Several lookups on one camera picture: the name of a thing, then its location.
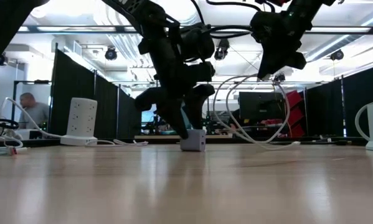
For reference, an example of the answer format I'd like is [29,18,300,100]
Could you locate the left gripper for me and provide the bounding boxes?
[134,30,217,140]

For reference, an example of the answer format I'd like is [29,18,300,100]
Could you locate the small lilac charger cube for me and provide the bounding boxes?
[179,129,207,152]

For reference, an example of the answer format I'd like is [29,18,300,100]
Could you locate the thin white cable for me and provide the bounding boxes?
[0,134,29,157]
[85,139,149,147]

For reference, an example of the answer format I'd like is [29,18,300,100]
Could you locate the black cable loop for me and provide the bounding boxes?
[0,118,21,131]

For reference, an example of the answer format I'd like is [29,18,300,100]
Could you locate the white box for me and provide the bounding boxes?
[16,128,45,140]

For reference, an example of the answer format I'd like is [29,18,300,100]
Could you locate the black partition curtain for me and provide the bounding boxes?
[304,63,373,138]
[49,49,143,140]

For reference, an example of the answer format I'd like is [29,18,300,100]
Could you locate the tower power strip white cord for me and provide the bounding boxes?
[0,96,64,139]

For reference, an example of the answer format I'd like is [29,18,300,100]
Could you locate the mint power strip white cord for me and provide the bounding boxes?
[354,101,373,142]

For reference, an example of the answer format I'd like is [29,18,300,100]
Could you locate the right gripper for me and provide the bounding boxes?
[250,11,308,80]

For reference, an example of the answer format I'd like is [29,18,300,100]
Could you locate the black computer monitor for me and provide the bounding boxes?
[238,91,285,123]

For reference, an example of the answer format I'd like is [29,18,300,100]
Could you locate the red bins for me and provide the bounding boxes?
[282,89,306,138]

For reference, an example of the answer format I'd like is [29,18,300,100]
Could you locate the black overhead camera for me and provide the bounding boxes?
[213,37,230,62]

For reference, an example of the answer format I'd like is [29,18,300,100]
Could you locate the black overhead frame bar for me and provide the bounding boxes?
[5,25,373,34]

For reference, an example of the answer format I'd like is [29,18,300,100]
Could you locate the black background rig frame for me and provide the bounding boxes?
[12,80,52,125]

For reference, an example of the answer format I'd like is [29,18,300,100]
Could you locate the background wooden table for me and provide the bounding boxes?
[134,134,234,140]

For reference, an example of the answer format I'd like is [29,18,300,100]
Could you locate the white braided USB cable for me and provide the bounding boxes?
[212,73,301,151]

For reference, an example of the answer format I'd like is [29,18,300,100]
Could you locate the person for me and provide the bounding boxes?
[19,92,50,130]

